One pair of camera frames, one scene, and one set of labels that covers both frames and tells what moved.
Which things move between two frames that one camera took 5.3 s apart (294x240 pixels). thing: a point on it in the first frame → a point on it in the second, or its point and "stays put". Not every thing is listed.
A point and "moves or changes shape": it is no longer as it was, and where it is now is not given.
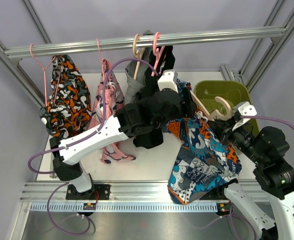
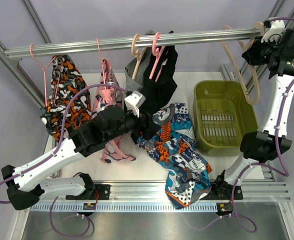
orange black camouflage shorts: x=69 y=109 stays put
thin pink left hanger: x=44 y=71 stays put
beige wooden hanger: x=216 y=113 → x=245 y=50
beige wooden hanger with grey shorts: x=138 y=55 stays put
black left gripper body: x=185 y=107 → x=144 y=130
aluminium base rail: x=125 y=192 stays put
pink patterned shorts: x=113 y=102 stays put
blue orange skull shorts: x=203 y=158 moves or changes shape
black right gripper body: x=227 y=127 → x=261 y=52
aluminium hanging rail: x=253 y=35 stays put
